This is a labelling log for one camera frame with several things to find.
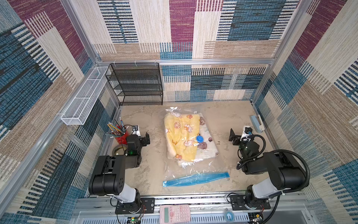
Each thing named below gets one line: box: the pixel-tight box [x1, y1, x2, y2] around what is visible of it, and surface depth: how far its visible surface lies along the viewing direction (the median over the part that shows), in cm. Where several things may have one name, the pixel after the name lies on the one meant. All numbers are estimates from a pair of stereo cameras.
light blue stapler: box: [250, 114, 265, 133], surface depth 105 cm
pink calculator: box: [159, 204, 192, 224], surface depth 71 cm
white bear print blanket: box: [195, 112, 219, 161], surface depth 95 cm
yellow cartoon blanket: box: [164, 112, 200, 162], surface depth 96 cm
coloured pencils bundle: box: [105, 117, 130, 139], surface depth 93 cm
